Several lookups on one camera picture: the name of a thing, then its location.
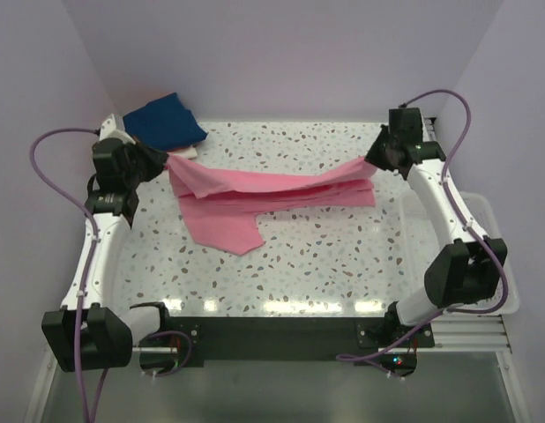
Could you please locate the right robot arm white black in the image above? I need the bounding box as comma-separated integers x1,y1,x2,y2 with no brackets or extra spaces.
365,105,508,346

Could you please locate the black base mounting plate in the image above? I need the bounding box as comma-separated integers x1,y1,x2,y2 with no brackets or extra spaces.
122,315,435,369

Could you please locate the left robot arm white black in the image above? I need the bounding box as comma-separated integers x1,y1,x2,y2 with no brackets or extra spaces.
41,135,173,372

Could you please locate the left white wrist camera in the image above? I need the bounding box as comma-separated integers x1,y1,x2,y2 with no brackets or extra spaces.
99,114,136,144

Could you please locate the blue folded t shirt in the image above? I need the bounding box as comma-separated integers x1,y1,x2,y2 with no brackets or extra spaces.
123,93,207,152

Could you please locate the white plastic laundry basket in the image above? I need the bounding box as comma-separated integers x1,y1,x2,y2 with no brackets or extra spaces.
398,189,520,316

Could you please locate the white folded t shirt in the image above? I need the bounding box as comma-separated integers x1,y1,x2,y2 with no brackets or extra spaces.
168,145,198,160

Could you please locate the pink t shirt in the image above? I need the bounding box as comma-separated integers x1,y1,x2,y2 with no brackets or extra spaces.
167,156,377,256

